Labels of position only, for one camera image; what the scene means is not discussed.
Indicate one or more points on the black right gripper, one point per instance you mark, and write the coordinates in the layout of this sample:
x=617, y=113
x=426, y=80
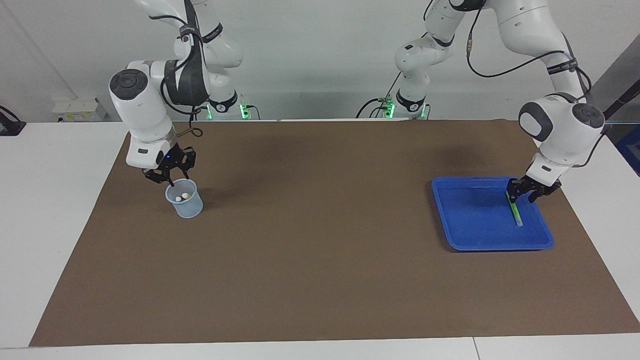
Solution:
x=172, y=159

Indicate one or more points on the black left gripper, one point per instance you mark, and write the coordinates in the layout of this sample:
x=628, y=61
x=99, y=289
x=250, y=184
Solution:
x=540, y=186

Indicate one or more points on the green pen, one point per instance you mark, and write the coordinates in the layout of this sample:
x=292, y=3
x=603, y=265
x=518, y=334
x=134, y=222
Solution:
x=516, y=215

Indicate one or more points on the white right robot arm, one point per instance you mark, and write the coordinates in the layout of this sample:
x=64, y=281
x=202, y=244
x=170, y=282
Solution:
x=145, y=110

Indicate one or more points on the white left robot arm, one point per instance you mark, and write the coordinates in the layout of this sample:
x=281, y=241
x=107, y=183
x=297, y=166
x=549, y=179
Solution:
x=560, y=125

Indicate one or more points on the translucent plastic cup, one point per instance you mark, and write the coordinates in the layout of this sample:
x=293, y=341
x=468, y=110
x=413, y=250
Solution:
x=190, y=207

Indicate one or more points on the blue plastic tray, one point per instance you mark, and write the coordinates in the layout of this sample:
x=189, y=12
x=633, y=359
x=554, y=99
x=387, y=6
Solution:
x=475, y=220

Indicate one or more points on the blue box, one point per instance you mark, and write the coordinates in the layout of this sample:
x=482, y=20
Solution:
x=631, y=150

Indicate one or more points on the black stand pole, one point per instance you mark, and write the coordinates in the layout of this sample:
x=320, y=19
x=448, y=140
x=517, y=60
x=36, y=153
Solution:
x=622, y=100

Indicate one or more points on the brown table mat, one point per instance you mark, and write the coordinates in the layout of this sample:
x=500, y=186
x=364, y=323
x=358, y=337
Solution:
x=320, y=225

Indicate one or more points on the white wall socket box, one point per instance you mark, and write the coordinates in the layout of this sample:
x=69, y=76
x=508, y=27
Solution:
x=75, y=110

